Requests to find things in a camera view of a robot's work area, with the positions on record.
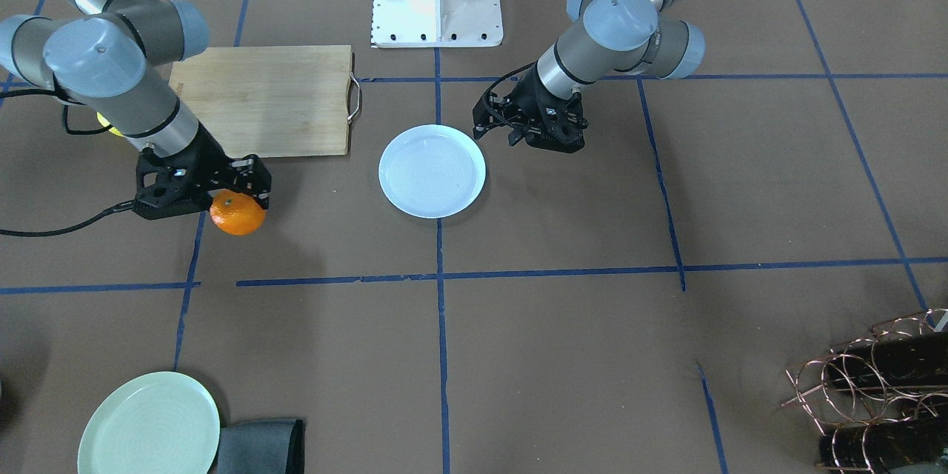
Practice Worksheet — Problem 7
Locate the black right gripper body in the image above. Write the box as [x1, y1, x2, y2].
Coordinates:
[133, 125, 272, 220]

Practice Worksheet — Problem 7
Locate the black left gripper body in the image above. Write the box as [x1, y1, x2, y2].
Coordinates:
[472, 63, 589, 154]

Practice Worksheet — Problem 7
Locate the orange mandarin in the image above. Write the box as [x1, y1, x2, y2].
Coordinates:
[209, 191, 267, 236]

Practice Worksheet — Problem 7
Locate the light blue plate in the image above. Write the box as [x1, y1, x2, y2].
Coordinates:
[377, 125, 487, 218]

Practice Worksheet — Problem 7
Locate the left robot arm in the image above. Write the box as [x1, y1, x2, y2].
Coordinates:
[472, 0, 707, 153]

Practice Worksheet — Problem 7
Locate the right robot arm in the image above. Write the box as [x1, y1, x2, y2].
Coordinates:
[2, 0, 272, 220]

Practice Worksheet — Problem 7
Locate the light green plate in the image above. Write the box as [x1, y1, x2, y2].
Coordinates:
[76, 372, 221, 473]

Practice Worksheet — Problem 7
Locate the bamboo cutting board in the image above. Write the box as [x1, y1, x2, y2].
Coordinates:
[170, 45, 360, 158]

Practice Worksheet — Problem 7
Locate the lower yellow lemon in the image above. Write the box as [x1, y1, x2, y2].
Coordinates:
[97, 113, 124, 138]

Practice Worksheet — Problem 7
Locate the dark grey folded cloth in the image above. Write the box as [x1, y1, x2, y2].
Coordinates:
[216, 418, 306, 473]

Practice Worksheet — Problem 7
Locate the dark wine bottle upper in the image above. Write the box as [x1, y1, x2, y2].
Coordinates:
[825, 332, 947, 393]

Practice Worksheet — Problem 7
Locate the copper wire bottle rack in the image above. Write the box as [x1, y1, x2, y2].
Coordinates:
[785, 308, 947, 473]

